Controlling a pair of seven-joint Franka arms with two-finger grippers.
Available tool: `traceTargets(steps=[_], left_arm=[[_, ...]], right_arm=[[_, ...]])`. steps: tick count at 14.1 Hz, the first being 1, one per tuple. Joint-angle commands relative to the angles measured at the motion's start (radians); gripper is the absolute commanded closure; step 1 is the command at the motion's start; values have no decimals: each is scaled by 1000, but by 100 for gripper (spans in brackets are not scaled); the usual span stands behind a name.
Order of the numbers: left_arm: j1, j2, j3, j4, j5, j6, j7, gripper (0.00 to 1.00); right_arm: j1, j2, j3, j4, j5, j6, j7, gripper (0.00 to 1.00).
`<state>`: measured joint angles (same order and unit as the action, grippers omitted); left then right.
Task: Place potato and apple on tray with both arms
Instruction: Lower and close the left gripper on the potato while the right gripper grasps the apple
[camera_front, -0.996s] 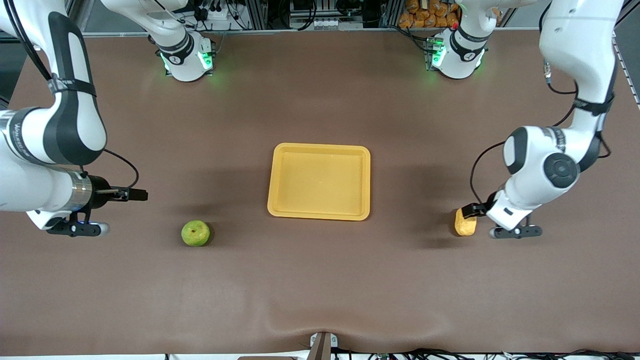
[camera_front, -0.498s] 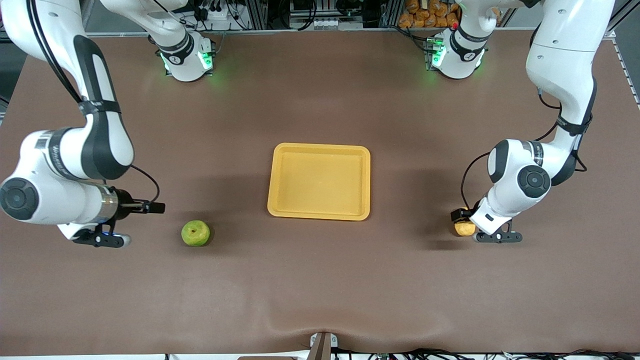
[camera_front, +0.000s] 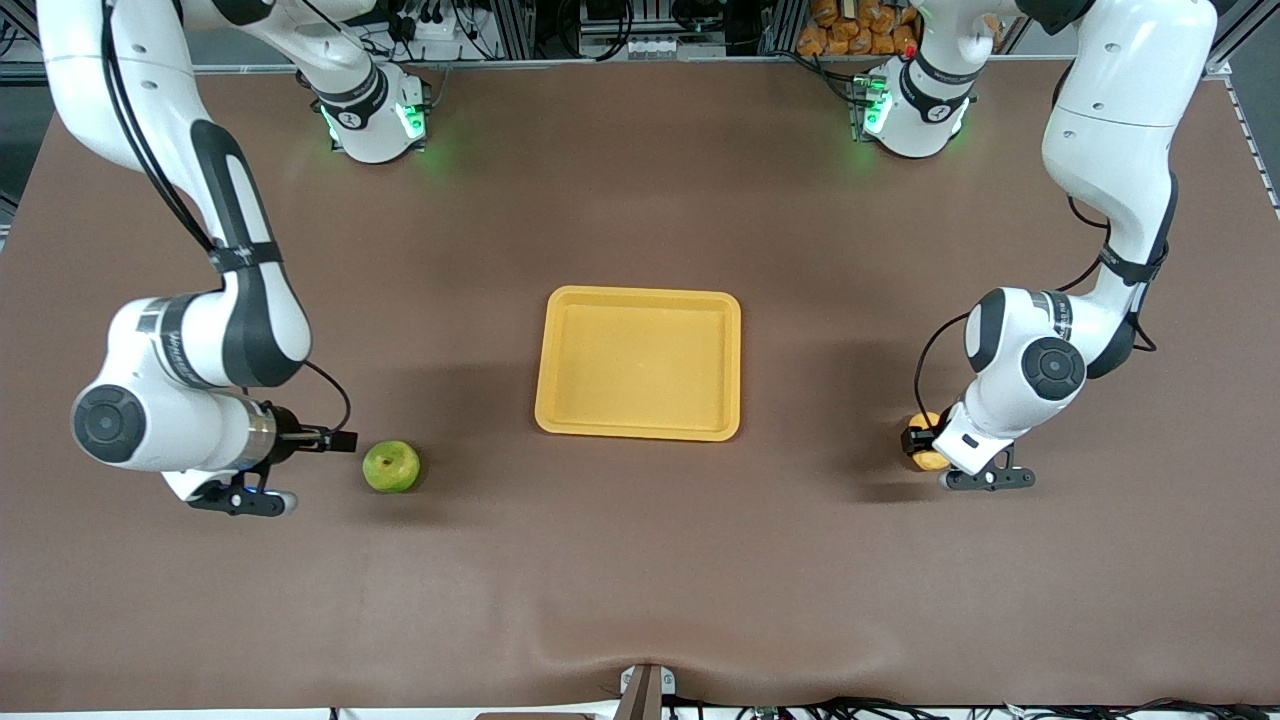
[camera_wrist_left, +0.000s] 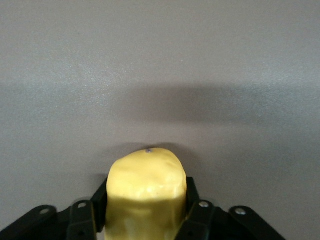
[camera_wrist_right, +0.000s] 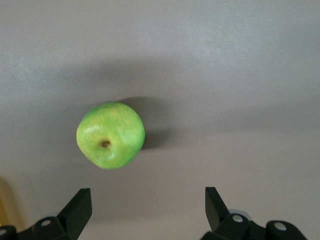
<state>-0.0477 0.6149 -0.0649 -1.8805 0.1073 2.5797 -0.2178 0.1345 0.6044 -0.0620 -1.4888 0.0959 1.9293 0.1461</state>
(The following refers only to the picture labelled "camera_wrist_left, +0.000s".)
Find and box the brown table mat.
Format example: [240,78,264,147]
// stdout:
[0,0,320,240]

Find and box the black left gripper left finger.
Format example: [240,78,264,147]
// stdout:
[0,177,109,240]

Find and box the yellow potato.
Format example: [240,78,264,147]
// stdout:
[104,147,188,240]

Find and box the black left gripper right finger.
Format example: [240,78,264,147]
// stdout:
[174,176,286,240]

